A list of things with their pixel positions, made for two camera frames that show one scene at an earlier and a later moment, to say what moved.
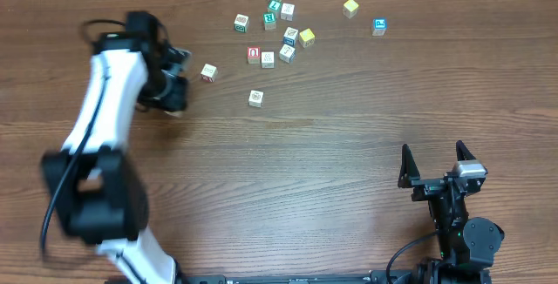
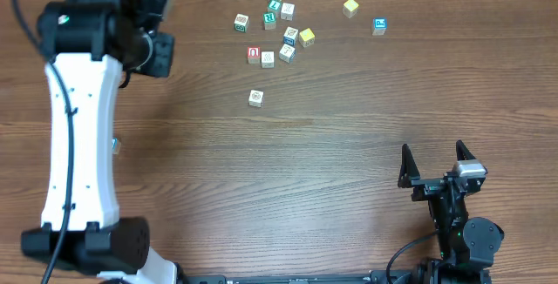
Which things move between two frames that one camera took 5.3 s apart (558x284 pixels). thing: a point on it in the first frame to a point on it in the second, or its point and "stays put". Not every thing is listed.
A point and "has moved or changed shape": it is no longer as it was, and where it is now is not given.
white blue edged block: x=287 y=53 stays put
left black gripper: x=176 y=101 to x=165 y=44
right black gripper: x=427 y=186 stays put
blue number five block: x=177 y=114 has moved or changed shape
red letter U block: x=254 y=54 stays put
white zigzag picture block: x=268 y=59 stays put
